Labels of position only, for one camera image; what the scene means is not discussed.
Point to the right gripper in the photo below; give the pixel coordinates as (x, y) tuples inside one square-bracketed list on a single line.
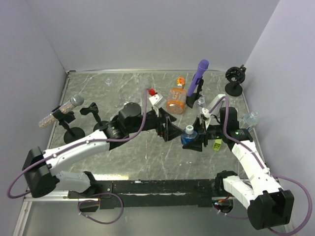
[(197, 144)]

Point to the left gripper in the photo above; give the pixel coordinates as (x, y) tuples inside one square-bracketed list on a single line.
[(170, 131)]

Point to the blue label water bottle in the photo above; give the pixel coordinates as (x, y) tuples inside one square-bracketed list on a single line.
[(188, 135)]

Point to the clear bottle white cap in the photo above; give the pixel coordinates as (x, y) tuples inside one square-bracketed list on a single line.
[(108, 82)]

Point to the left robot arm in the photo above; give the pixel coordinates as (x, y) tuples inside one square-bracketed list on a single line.
[(45, 171)]

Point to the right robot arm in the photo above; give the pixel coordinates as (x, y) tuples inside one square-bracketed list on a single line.
[(267, 203)]

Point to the orange drink bottle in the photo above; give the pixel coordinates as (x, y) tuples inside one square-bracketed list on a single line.
[(177, 98)]

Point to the clear open bottle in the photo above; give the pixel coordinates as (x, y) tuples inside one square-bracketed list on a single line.
[(199, 104)]

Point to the small clear labelled bottle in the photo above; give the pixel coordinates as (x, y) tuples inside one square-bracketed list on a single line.
[(250, 120)]

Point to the green toy block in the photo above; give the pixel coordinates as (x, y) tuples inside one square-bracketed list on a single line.
[(217, 144)]

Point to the purple microphone stand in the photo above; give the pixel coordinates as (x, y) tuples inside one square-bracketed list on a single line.
[(190, 100)]

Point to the purple microphone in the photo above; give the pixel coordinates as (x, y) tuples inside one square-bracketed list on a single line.
[(201, 69)]

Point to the black round clamp stand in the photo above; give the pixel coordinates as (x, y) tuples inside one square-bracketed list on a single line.
[(235, 76)]

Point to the empty black stand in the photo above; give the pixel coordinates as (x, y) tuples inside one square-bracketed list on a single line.
[(93, 109)]

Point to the silver glitter microphone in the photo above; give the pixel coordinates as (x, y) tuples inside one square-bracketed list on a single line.
[(75, 101)]

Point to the black microphone stand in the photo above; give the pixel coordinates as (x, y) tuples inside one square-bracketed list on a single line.
[(71, 134)]

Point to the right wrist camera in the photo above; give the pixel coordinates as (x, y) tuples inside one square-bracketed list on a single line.
[(204, 116)]

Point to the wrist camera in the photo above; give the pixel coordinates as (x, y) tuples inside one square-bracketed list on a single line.
[(156, 99), (204, 116)]

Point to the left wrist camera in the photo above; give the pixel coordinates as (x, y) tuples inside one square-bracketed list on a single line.
[(156, 99)]

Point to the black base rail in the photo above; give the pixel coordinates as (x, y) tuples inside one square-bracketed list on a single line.
[(152, 193)]

